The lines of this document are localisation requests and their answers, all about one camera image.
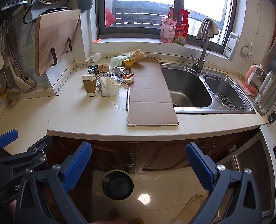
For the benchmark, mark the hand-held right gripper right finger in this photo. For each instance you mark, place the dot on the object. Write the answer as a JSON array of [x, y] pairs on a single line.
[[198, 168]]

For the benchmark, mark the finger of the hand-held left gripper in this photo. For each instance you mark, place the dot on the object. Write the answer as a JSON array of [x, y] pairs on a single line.
[[7, 138], [36, 148]]

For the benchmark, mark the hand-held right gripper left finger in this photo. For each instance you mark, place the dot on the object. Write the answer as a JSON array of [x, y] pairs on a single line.
[[77, 165]]

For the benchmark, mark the round yellow-rimmed trash bin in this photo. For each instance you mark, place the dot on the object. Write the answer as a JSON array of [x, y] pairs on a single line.
[[117, 185]]

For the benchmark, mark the black white spotted wrapper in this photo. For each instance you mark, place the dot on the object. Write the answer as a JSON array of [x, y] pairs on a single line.
[[108, 75]]

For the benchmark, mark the green brown milk carton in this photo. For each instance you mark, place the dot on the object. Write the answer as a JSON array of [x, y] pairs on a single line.
[[98, 69]]

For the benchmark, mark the yellow snack bag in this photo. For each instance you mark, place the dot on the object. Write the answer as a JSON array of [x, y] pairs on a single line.
[[128, 63]]

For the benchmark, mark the wooden cabinet door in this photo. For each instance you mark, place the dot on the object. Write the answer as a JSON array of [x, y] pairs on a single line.
[[166, 155], [105, 154]]

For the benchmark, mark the beige floor cloth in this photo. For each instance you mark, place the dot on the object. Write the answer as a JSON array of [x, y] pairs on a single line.
[[194, 205]]

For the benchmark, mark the frosted glass cabinet door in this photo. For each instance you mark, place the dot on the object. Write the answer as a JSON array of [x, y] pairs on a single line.
[[252, 168]]

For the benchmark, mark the white ladle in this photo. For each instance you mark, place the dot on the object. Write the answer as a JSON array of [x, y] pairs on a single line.
[[26, 79]]

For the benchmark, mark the stainless steel double sink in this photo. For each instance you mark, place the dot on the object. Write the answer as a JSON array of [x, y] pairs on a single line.
[[187, 86]]

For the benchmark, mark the crumpled white paper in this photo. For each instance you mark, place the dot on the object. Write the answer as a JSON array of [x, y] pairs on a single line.
[[108, 87]]

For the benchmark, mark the flat brown cardboard sheet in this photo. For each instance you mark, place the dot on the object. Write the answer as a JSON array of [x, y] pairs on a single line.
[[149, 93]]

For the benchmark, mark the black power plug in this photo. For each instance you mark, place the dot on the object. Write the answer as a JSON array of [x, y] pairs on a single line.
[[272, 117]]

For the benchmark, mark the black metal board rack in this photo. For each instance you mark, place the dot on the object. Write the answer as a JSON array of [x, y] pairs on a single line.
[[54, 58]]

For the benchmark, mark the pink kettle mat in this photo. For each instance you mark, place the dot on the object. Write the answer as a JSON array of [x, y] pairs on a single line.
[[241, 85]]

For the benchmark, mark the white steel kettle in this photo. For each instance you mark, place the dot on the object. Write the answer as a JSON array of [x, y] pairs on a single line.
[[267, 93]]

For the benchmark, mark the orange white snack wrapper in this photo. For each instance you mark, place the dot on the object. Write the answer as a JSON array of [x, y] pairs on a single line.
[[128, 77]]

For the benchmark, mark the crumpled silver wrapper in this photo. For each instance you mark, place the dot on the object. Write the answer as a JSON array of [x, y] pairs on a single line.
[[119, 71]]

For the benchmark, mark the pink electric kettle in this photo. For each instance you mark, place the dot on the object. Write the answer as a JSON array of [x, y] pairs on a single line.
[[254, 78]]

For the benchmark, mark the clear plastic bag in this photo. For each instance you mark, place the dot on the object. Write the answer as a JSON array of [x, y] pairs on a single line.
[[96, 56]]

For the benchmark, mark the wooden cutting board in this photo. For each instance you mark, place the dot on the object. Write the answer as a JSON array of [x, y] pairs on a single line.
[[56, 39]]

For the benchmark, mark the steel kitchen faucet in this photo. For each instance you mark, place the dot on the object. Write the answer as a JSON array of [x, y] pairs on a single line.
[[204, 49]]

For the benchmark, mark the beige loofah sponge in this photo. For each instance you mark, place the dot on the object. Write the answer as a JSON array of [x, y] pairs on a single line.
[[139, 56]]

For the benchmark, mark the white plastic grater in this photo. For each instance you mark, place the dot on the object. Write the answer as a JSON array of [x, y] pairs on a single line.
[[231, 45]]

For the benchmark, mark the red and green carton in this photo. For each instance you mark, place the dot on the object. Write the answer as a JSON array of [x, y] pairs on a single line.
[[181, 31]]

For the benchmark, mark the grey dish cloth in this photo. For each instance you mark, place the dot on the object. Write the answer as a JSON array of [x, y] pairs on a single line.
[[213, 29]]

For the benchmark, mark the pink floral carton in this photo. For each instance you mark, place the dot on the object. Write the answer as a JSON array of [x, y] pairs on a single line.
[[167, 31]]

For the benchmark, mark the red cloth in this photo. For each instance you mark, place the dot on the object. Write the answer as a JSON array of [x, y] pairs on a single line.
[[109, 17]]

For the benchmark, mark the blue utensil holder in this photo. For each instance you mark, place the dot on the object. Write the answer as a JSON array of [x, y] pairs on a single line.
[[85, 2]]

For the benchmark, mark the white wall outlet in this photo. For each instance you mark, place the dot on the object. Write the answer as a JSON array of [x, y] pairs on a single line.
[[246, 49]]

